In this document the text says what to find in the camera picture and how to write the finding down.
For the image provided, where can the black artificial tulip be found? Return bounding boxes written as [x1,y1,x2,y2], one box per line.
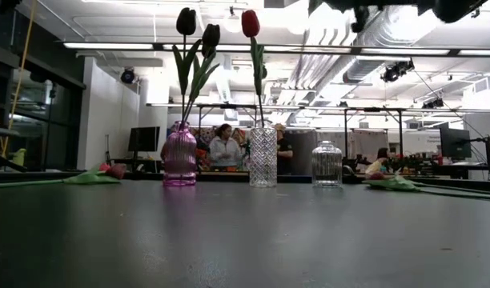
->
[184,44,221,124]
[171,6,198,125]
[183,22,222,125]

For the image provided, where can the tall clear diamond-cut vase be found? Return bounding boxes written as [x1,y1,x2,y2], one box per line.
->
[248,126,278,189]

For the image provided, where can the pink ribbed glass vase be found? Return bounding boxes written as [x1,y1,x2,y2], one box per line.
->
[162,120,198,187]

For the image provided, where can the short clear ribbed vase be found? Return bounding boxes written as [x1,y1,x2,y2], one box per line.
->
[311,140,343,189]

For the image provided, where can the person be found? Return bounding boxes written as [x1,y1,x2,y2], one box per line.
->
[364,146,392,177]
[275,122,294,176]
[207,122,246,173]

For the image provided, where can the black table mat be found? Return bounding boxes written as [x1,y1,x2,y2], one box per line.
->
[0,179,490,288]

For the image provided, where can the dark flat screen monitor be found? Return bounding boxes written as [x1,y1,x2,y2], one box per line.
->
[440,126,473,159]
[127,126,161,161]

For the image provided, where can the overhead light bar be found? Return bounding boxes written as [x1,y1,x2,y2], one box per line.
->
[62,39,490,58]

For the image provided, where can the round white pendant lamp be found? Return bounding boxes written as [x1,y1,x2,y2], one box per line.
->
[223,6,246,35]

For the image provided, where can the black ceiling spotlight cluster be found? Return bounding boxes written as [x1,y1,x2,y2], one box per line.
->
[380,58,416,84]

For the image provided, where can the yellow-green bottle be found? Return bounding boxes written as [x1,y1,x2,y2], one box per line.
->
[11,147,28,167]

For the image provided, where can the black metal frame workstation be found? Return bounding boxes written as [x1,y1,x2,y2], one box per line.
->
[196,103,404,177]

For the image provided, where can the silver ventilation duct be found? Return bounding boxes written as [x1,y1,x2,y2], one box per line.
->
[343,7,434,85]

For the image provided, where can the yellow cord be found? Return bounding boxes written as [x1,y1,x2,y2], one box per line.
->
[0,0,36,159]

